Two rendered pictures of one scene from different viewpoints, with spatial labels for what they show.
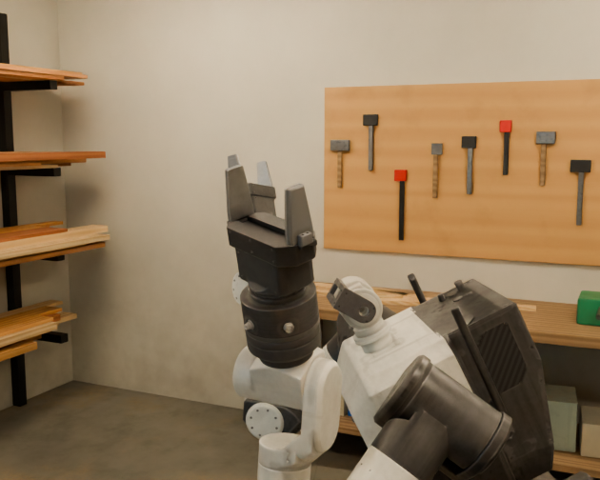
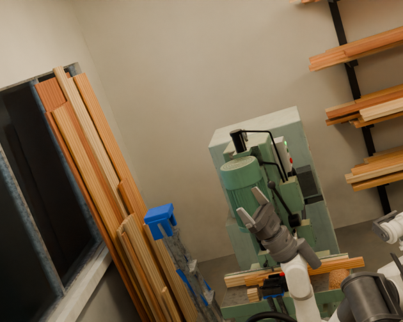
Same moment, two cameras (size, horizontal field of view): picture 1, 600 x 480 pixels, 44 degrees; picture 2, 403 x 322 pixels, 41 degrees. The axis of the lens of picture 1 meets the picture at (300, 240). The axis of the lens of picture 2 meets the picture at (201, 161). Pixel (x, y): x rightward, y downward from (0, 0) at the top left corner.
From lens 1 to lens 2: 151 cm
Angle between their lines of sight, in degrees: 76
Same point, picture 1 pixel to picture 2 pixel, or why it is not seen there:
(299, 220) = (244, 219)
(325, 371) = (288, 269)
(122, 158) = not seen: outside the picture
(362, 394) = not seen: hidden behind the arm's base
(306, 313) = (271, 247)
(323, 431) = (293, 291)
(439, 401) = (349, 296)
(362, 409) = not seen: hidden behind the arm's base
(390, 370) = (384, 270)
